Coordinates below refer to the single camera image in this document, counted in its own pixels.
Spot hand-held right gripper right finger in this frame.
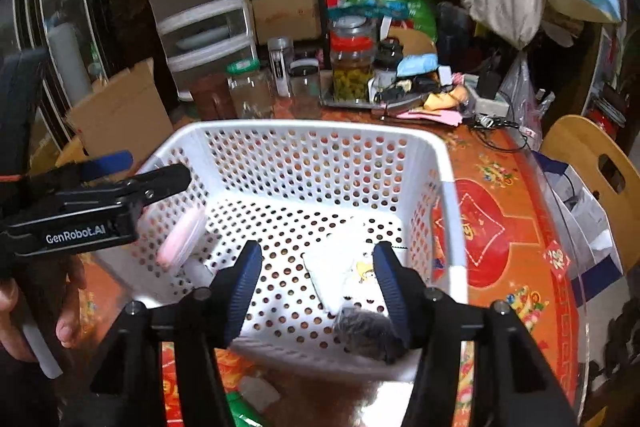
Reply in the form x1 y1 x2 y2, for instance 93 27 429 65
371 241 581 427

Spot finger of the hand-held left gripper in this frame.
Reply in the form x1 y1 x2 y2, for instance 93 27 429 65
117 163 193 214
50 151 134 188

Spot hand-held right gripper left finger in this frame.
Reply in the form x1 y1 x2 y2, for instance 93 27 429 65
60 241 264 427

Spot dark socks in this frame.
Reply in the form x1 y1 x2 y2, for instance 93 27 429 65
334 304 408 364

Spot small white soft packet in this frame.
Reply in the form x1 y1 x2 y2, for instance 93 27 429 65
185 257 216 290

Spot pink soft packet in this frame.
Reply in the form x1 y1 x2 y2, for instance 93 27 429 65
156 207 207 267

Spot white perforated plastic basket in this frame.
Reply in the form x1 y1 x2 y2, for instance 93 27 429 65
92 119 468 383

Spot green soft packet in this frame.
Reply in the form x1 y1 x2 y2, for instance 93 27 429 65
225 392 266 427

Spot person's left hand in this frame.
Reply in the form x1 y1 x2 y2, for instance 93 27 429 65
0 254 87 364

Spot open cardboard box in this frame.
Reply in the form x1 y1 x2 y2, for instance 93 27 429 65
65 59 176 158

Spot brown glass jar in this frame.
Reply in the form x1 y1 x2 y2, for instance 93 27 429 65
192 74 236 120

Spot white stick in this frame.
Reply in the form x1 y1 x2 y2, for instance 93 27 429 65
22 324 64 380

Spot green-lidded glass jar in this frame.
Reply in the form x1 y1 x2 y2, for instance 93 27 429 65
226 59 276 120

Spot dark mirrored wardrobe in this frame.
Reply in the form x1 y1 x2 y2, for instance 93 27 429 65
0 0 166 148

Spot red paper square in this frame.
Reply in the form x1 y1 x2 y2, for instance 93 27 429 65
541 241 572 282

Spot tall clear bottle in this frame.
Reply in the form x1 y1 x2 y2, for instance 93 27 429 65
267 37 295 98

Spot black-lidded glass jar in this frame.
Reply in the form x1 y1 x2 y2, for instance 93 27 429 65
289 59 323 108

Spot metal tray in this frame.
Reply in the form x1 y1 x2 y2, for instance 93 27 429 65
320 87 381 108

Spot blue and white paper bag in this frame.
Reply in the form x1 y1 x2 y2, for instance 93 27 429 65
532 149 623 278

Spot closed cardboard box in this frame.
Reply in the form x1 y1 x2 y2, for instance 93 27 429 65
247 0 323 45

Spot red-lidded pickle jar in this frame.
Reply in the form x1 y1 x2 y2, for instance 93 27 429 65
329 17 378 104

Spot blue face mask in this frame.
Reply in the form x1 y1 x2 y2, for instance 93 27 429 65
396 53 440 76

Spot dark round jar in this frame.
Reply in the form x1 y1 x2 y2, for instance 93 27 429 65
372 39 403 90

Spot wooden chair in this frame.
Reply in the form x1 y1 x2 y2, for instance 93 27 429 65
540 114 640 273

